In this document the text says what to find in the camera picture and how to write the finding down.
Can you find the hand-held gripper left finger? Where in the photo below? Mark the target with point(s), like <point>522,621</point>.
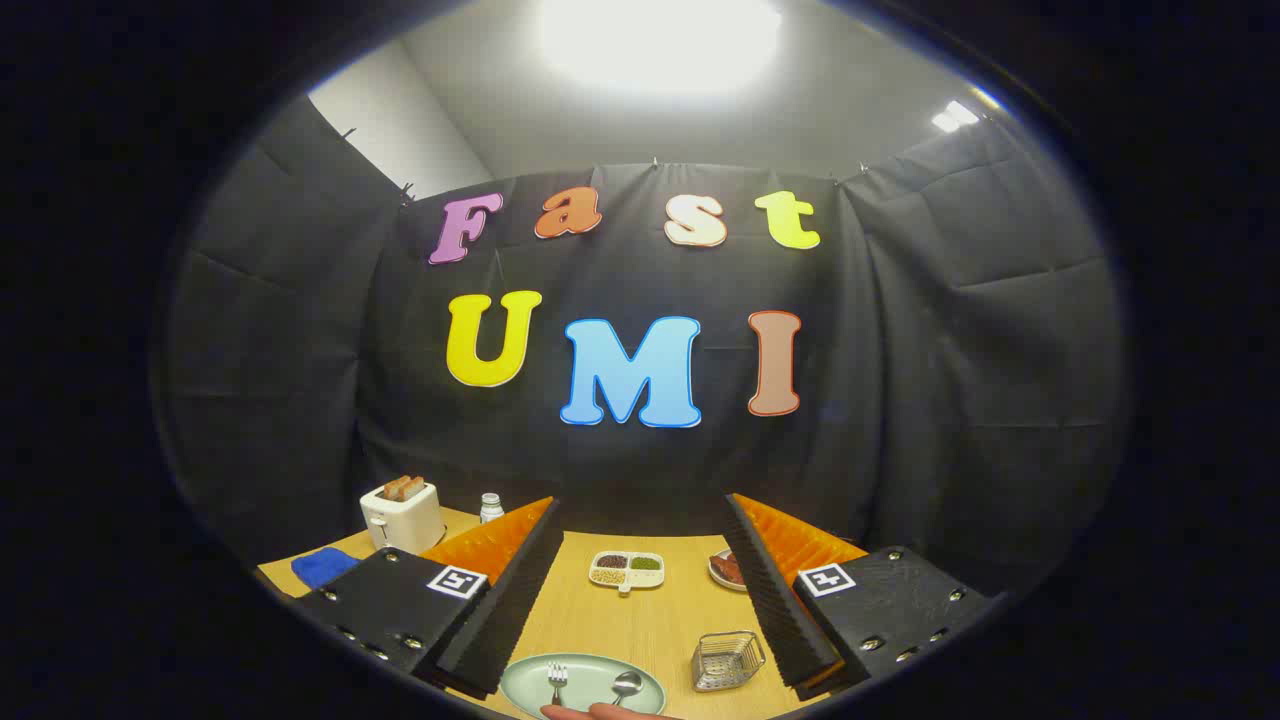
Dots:
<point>505,610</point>

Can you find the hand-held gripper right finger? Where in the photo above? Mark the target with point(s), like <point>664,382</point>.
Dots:
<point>780,610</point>

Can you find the white plate of food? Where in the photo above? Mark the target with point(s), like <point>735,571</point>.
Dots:
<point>725,572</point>

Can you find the small white labelled bottle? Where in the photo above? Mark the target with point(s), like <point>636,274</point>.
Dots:
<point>491,508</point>

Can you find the green round plate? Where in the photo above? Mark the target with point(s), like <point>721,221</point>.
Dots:
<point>590,680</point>

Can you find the white divided condiment dish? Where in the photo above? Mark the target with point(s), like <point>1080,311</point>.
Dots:
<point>627,570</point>

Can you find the white toaster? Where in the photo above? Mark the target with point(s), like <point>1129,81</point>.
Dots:
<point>405,522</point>

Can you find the brown toast slice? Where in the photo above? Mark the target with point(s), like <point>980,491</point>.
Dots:
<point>412,487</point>
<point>395,488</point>

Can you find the blue folded cloth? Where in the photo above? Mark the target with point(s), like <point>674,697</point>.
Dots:
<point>322,567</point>

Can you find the black backdrop cloth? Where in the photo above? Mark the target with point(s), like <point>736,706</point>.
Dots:
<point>900,350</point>

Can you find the small ceiling light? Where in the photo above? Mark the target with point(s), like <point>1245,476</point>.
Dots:
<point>955,115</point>

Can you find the large ceiling light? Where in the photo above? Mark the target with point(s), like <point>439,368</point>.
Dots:
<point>660,40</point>

